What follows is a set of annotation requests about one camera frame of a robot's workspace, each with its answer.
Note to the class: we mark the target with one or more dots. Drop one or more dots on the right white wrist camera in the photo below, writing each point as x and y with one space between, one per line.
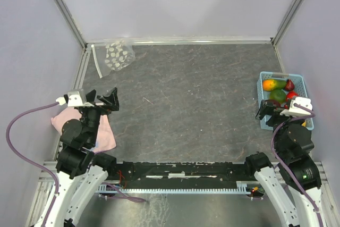
299 106

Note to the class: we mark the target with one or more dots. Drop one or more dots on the green round fruit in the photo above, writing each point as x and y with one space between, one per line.
278 95

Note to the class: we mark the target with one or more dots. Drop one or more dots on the dark red pointed fruit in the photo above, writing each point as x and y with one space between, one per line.
289 85

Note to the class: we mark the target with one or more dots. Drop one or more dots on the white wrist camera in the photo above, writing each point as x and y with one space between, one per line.
299 106
76 98

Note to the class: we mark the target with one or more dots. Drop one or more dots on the orange green mango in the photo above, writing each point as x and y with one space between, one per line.
272 84

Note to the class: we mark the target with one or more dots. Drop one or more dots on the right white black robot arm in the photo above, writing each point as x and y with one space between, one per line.
291 144

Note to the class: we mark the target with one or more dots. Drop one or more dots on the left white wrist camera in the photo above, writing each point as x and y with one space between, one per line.
76 98

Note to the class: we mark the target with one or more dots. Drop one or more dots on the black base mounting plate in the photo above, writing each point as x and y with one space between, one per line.
178 176

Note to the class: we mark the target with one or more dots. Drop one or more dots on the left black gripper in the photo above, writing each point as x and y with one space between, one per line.
112 102

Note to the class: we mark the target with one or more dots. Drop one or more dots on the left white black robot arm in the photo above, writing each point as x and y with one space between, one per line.
79 170

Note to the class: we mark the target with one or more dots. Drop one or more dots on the bright red fruit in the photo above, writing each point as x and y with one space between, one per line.
290 95

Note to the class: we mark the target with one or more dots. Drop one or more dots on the clear polka dot zip bag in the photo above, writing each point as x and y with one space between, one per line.
112 56

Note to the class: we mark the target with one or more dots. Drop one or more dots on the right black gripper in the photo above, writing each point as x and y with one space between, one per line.
264 108

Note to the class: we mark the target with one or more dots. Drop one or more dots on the light blue cable duct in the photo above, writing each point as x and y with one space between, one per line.
175 190

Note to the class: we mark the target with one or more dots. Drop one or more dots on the pink cloth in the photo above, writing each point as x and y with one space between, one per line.
105 138

